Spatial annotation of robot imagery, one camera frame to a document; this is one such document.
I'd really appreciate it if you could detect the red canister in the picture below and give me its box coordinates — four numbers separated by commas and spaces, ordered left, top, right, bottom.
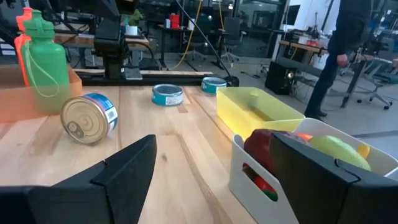
169, 13, 181, 30

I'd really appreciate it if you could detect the tin can teal label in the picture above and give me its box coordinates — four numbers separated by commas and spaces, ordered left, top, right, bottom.
200, 77, 228, 95

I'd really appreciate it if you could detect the grey office chair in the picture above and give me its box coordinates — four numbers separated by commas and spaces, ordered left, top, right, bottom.
356, 58, 394, 111

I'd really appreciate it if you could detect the dark maroon toy fruit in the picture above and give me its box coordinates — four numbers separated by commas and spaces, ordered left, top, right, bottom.
243, 128, 308, 175

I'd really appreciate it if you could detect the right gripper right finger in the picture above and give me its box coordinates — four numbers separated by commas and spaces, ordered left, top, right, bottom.
269, 132, 398, 224

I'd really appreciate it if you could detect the black office chair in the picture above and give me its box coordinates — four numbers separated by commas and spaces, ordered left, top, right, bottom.
221, 17, 247, 63

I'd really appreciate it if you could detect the yellow hanging cable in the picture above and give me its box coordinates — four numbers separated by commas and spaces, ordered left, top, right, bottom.
169, 0, 205, 71

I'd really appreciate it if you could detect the black standing desk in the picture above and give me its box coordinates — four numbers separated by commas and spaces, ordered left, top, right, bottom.
276, 39, 393, 108

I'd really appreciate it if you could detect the tin can blue label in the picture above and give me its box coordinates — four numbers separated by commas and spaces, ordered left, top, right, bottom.
151, 83, 185, 107

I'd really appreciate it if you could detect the orange plastic squeeze bottle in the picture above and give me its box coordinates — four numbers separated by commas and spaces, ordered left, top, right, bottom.
14, 6, 34, 88

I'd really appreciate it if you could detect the green toy mango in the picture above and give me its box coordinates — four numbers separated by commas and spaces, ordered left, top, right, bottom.
307, 134, 373, 172

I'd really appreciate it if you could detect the grey plastic bin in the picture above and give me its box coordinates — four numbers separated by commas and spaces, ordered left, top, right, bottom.
228, 117, 398, 224

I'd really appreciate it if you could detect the black slanted rod with foot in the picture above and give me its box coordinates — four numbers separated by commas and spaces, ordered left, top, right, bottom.
174, 0, 240, 88

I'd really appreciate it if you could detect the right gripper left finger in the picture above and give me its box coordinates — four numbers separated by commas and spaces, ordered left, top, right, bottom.
0, 134, 157, 224

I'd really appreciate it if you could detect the person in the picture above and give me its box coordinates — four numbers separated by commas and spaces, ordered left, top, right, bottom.
303, 0, 374, 122

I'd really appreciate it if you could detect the tin can gold lid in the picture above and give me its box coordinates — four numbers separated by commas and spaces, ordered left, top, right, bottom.
60, 93, 119, 146

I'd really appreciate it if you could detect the green plastic squeeze bottle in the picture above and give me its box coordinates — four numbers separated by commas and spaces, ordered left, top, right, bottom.
21, 9, 71, 114

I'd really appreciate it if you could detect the small plant white pot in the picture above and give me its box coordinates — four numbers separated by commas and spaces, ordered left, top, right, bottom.
125, 9, 146, 37

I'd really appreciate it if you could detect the black computer case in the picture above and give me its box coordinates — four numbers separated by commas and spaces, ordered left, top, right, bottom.
264, 60, 296, 96

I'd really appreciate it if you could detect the wooden top desk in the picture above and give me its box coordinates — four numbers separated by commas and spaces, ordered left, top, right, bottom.
54, 32, 150, 68

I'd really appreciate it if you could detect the yellow translucent plastic bin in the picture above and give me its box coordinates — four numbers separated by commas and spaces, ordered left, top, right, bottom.
216, 86, 307, 141

